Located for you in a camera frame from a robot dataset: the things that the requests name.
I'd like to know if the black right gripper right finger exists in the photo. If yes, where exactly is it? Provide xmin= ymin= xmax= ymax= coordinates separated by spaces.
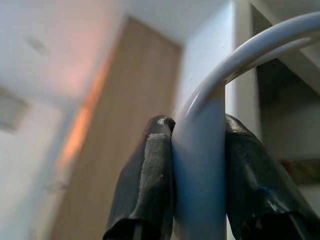
xmin=223 ymin=113 xmax=320 ymax=240

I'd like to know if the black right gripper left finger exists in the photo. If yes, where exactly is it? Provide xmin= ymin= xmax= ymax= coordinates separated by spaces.
xmin=103 ymin=114 xmax=177 ymax=240

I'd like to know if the beige long-handled dustpan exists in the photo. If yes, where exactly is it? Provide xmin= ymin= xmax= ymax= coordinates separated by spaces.
xmin=171 ymin=11 xmax=320 ymax=240

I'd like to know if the light wooden cabinet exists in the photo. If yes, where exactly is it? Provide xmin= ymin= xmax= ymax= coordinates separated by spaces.
xmin=49 ymin=16 xmax=183 ymax=240

